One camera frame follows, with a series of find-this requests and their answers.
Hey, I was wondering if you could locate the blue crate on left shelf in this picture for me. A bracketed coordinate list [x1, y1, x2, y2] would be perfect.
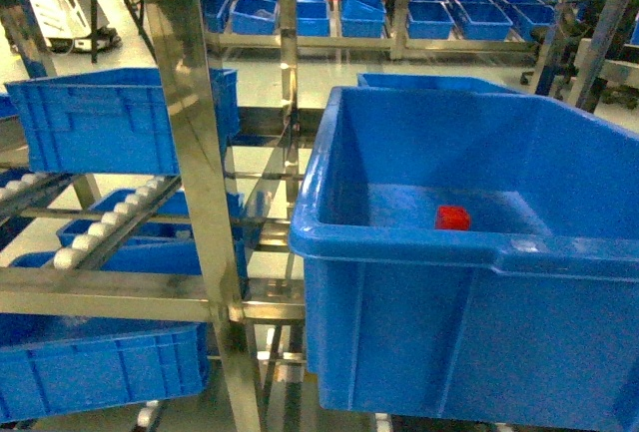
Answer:
[3, 66, 242, 177]

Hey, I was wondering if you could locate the blue crate lower left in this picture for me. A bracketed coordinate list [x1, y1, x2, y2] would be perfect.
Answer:
[1, 313, 210, 422]

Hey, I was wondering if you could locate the steel shelf upright post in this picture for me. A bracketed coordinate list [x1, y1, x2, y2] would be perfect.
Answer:
[145, 0, 266, 431]

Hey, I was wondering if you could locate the white roller conveyor track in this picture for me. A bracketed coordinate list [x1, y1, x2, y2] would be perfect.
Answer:
[45, 176, 182, 270]

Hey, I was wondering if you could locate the large blue plastic bin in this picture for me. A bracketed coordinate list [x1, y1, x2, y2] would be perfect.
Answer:
[289, 87, 638, 431]

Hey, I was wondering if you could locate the red magnetic block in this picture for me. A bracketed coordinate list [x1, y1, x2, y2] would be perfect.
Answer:
[434, 205, 471, 231]

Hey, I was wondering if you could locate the white machine in background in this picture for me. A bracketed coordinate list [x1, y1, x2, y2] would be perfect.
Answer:
[30, 0, 122, 54]

